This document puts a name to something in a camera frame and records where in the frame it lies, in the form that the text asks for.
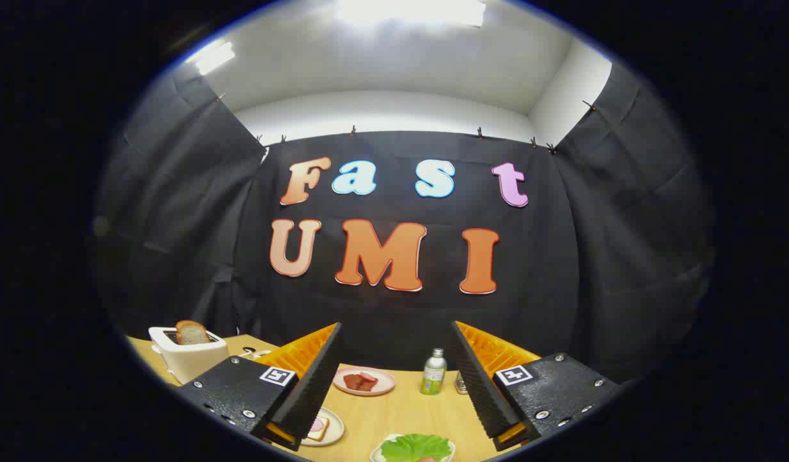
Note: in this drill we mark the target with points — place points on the bread slice under ham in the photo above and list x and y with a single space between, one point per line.
320 434

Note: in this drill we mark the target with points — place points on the green lettuce leaf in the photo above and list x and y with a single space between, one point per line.
414 446

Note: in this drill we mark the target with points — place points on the white toaster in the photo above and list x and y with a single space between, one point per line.
192 362

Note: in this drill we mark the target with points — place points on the pink plate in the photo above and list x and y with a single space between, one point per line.
381 385

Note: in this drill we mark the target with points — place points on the plain white bread slice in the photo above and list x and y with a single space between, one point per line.
192 333

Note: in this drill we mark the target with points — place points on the red sausage piece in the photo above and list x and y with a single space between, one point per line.
369 376

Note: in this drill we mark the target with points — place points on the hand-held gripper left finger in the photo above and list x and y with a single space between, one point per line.
308 391

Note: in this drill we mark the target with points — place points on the black backdrop cloth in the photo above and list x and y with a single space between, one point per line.
381 314

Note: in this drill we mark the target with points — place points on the large white round plate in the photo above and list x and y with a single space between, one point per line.
335 431

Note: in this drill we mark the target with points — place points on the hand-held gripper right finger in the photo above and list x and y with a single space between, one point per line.
481 391

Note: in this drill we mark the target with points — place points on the small white plate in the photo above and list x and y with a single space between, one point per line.
375 455

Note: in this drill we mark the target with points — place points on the pink ham slice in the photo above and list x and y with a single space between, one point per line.
317 425

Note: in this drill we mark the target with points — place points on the green and silver bottle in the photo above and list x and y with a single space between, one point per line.
433 375

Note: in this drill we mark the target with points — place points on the white divided bean dish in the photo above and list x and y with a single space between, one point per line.
263 353

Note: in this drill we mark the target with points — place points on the brown meat slice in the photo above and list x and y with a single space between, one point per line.
367 386
353 382

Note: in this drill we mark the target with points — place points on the small ceiling light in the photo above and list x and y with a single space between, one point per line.
213 58

